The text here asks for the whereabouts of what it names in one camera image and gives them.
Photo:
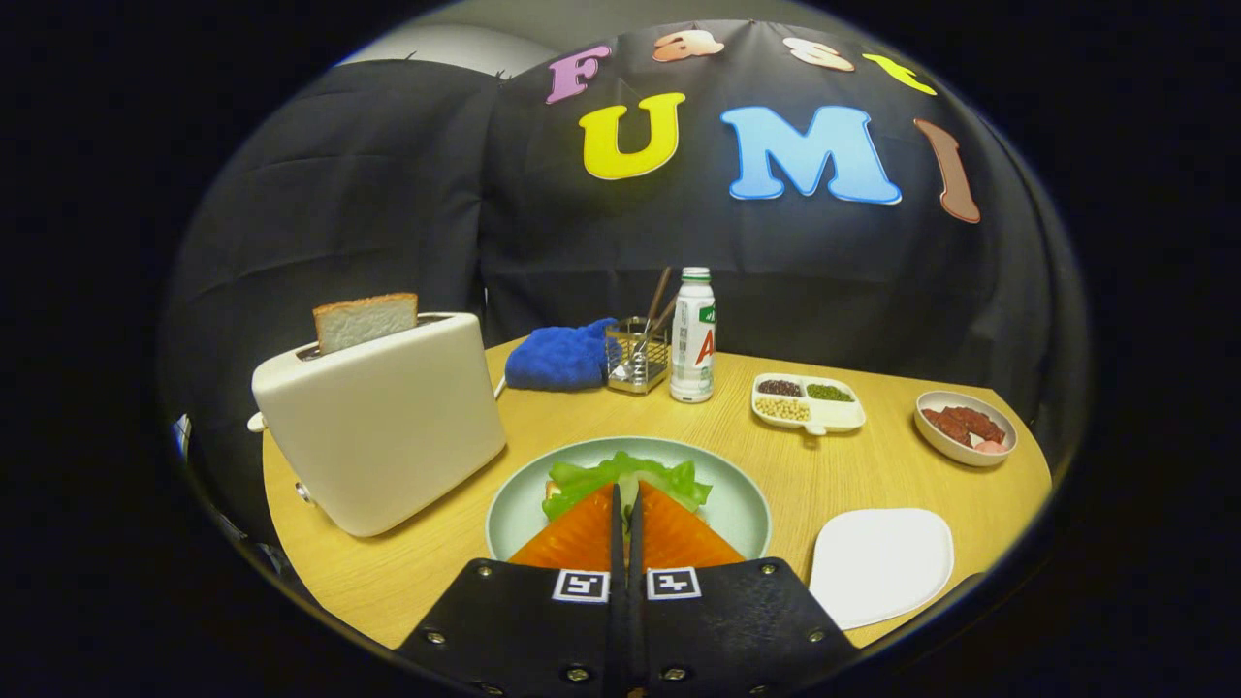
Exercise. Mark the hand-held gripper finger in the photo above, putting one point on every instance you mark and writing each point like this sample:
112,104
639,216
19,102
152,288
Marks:
619,620
636,620

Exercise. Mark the green lettuce leaf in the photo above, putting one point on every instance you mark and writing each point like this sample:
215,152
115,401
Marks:
582,480

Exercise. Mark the toast bread slice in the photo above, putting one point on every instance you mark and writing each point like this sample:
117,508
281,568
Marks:
364,322

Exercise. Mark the light green round plate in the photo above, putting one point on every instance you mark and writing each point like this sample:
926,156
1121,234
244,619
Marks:
737,504

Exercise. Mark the metal mesh chopstick holder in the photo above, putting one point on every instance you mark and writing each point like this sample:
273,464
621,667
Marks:
635,373

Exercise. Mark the white square plate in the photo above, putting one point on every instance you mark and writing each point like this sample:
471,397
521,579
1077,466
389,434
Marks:
880,567

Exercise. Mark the pile of yellow soybeans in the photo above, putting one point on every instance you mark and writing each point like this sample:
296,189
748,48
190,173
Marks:
781,409

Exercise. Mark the white drink bottle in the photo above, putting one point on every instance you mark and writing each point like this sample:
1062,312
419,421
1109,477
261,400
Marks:
690,359

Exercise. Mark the blue fluffy cloth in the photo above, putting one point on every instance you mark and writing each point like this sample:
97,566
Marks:
557,359

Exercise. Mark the pile of dark red beans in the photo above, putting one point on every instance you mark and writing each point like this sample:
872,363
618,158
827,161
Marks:
779,388

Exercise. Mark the white divided dish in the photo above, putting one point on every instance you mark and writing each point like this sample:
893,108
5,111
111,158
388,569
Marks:
839,417

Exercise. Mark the pile of green beans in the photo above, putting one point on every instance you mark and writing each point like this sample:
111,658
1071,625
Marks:
830,393

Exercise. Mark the cream white toaster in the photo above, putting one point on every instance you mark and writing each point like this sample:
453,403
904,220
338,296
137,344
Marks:
388,427

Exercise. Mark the brown chopstick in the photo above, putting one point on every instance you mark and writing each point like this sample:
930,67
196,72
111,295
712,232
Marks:
664,312
660,291

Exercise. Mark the white round meat bowl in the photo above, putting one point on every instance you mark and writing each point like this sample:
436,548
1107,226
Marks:
955,456

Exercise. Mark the red meat slice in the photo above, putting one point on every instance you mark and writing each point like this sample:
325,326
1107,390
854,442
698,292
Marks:
945,425
984,425

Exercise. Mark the pink ham slice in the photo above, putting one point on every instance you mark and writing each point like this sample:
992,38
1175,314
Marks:
991,447

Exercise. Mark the black backdrop cloth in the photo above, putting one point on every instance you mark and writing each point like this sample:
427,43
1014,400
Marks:
388,194

